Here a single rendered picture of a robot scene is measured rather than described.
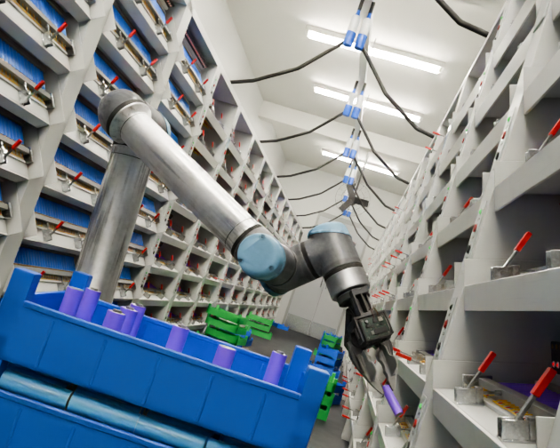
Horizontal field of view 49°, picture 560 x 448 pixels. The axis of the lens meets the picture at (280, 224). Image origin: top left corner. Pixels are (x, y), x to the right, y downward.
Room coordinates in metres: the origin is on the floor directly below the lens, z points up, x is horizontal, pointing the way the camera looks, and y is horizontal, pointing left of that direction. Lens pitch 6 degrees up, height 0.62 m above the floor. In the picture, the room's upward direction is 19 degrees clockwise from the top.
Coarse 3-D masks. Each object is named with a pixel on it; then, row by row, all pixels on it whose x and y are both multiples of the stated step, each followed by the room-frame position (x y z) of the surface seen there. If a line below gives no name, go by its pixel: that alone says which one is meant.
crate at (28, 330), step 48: (0, 336) 0.56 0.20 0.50; (48, 336) 0.56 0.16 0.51; (96, 336) 0.56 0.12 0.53; (144, 336) 0.76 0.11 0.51; (192, 336) 0.76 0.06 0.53; (96, 384) 0.56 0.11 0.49; (144, 384) 0.56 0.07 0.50; (192, 384) 0.56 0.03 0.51; (240, 384) 0.56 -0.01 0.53; (288, 384) 0.74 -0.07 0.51; (240, 432) 0.56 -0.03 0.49; (288, 432) 0.56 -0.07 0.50
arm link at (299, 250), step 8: (296, 248) 1.37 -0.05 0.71; (304, 248) 1.35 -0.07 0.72; (296, 256) 1.34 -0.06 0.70; (304, 256) 1.35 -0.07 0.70; (304, 264) 1.35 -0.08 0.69; (296, 272) 1.33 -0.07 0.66; (304, 272) 1.35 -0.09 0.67; (312, 272) 1.35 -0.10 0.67; (296, 280) 1.36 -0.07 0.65; (304, 280) 1.37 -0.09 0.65; (312, 280) 1.38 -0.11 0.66; (264, 288) 1.38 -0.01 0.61; (272, 288) 1.38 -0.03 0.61; (280, 288) 1.37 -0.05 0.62; (288, 288) 1.38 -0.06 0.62
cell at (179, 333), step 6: (174, 324) 0.66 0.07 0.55; (180, 324) 0.65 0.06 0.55; (174, 330) 0.65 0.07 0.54; (180, 330) 0.65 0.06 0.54; (186, 330) 0.65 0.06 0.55; (174, 336) 0.65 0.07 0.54; (180, 336) 0.65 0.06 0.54; (186, 336) 0.65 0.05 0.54; (168, 342) 0.65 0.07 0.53; (174, 342) 0.65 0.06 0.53; (180, 342) 0.65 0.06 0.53; (174, 348) 0.65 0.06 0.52; (180, 348) 0.65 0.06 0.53
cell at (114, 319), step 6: (108, 312) 0.59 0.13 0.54; (114, 312) 0.59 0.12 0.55; (120, 312) 0.60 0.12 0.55; (108, 318) 0.59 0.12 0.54; (114, 318) 0.59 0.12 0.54; (120, 318) 0.59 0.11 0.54; (102, 324) 0.59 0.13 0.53; (108, 324) 0.59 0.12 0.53; (114, 324) 0.59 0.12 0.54; (120, 324) 0.59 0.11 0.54; (120, 330) 0.60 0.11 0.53
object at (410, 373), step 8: (400, 344) 1.82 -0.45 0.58; (408, 344) 1.81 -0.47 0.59; (416, 344) 1.81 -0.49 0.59; (424, 344) 1.81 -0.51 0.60; (432, 344) 1.80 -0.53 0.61; (400, 352) 1.81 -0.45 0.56; (408, 352) 1.81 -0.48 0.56; (416, 352) 1.79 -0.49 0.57; (432, 352) 1.79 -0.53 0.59; (400, 360) 1.75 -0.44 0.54; (432, 360) 1.22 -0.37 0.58; (400, 368) 1.74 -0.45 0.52; (408, 368) 1.53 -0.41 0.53; (416, 368) 1.51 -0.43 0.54; (400, 376) 1.74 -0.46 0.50; (408, 376) 1.53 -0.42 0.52; (416, 376) 1.37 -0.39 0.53; (424, 376) 1.32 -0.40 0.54; (408, 384) 1.53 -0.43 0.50; (416, 384) 1.37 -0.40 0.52; (424, 384) 1.24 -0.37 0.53; (416, 392) 1.37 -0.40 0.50
